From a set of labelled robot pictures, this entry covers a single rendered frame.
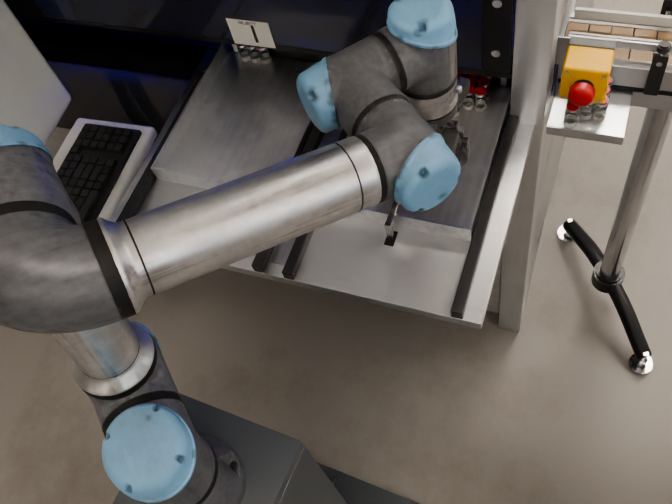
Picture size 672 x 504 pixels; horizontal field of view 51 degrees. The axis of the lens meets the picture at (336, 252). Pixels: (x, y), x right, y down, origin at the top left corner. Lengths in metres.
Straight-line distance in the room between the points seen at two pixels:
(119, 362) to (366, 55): 0.51
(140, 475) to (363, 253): 0.49
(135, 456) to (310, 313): 1.23
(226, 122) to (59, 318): 0.83
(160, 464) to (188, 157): 0.63
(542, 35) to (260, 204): 0.64
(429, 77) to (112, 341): 0.51
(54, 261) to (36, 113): 1.03
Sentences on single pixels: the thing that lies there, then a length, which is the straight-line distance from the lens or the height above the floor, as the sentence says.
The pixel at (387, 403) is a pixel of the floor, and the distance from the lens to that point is 2.00.
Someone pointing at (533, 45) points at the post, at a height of 1.06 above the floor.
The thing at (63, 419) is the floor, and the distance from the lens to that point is 2.30.
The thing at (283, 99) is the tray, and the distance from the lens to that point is 1.43.
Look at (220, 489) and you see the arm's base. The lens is 1.12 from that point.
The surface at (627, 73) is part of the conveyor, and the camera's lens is 1.36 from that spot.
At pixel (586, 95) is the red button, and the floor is 1.01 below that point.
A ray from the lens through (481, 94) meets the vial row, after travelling 1.31.
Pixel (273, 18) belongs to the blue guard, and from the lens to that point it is 1.32.
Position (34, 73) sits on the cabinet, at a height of 0.93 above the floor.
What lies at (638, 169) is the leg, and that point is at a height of 0.62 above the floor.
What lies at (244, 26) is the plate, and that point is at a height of 1.04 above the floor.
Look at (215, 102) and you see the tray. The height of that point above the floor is 0.88.
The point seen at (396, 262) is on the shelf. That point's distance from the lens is 1.17.
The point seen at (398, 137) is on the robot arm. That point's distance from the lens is 0.72.
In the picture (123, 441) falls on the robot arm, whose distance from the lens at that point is 1.01.
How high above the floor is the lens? 1.89
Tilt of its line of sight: 58 degrees down
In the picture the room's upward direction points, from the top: 18 degrees counter-clockwise
